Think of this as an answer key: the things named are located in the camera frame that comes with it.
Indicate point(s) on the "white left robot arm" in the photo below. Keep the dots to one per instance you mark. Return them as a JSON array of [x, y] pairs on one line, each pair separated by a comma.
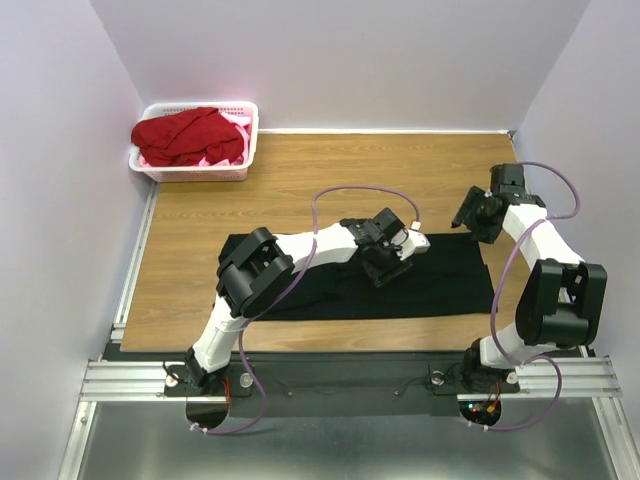
[[264, 266]]

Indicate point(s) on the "aluminium frame rail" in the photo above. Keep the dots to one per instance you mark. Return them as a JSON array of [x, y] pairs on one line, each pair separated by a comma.
[[115, 381]]

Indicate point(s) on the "red t shirt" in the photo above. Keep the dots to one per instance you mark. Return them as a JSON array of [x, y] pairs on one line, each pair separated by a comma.
[[190, 137]]

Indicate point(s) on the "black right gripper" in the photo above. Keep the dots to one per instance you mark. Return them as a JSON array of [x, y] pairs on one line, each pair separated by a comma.
[[474, 198]]

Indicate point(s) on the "black t shirt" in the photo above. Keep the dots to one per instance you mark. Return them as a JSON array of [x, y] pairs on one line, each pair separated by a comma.
[[449, 279]]

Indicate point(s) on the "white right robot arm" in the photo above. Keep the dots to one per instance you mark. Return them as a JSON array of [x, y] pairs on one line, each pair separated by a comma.
[[561, 304]]

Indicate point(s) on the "white plastic laundry basket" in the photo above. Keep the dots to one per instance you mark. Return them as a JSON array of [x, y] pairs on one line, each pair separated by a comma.
[[195, 141]]

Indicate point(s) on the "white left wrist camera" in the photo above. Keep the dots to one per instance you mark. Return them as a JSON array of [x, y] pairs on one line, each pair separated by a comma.
[[410, 242]]

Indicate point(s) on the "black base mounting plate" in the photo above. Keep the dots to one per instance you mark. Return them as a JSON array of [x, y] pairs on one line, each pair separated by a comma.
[[327, 385]]

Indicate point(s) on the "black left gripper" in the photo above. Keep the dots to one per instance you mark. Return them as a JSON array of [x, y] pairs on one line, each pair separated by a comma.
[[395, 268]]

